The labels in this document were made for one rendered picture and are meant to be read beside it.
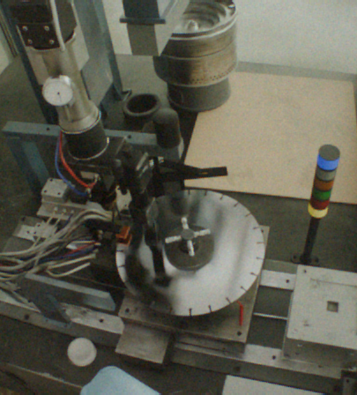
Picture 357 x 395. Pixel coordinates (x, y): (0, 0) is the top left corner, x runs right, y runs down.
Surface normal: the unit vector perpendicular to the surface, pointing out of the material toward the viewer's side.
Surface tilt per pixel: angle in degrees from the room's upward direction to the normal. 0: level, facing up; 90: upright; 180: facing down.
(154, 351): 0
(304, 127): 0
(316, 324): 0
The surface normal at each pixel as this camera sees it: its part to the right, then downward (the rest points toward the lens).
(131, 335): -0.11, -0.62
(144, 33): -0.26, 0.77
